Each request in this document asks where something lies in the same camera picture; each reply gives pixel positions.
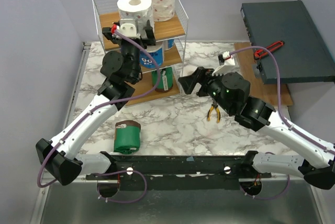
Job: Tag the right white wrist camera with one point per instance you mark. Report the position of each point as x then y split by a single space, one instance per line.
226 64

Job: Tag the dark grey flat metal box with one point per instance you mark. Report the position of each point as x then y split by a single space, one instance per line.
304 57

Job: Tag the pink dotted paper roll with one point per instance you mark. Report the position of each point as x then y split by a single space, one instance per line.
139 10

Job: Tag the blue-bottom paper roll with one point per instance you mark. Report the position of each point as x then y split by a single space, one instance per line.
156 52

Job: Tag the black metal base rail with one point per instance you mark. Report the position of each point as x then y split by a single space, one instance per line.
170 173

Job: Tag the white wire wooden shelf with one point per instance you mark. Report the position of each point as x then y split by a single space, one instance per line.
106 12

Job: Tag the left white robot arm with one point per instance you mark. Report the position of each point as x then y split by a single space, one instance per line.
61 160

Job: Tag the aluminium frame rail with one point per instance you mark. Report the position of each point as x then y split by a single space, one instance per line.
72 65

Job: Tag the wooden board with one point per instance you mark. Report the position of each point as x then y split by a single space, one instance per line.
266 92

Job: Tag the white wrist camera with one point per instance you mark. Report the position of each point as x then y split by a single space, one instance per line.
226 64
126 27

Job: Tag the blue paper roll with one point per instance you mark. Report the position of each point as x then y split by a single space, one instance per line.
168 44

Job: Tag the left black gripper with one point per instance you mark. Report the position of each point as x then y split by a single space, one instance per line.
149 40

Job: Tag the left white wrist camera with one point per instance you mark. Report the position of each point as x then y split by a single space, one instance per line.
126 27

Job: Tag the brown paper roll green base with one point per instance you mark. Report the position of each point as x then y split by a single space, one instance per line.
166 80

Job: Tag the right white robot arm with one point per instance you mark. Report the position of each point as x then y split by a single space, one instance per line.
314 161

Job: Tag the plain white bottom paper roll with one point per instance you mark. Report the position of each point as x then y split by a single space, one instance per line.
188 70

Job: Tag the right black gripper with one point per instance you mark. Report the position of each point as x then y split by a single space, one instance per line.
203 83

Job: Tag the red black utility knife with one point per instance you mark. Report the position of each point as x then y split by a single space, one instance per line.
260 53

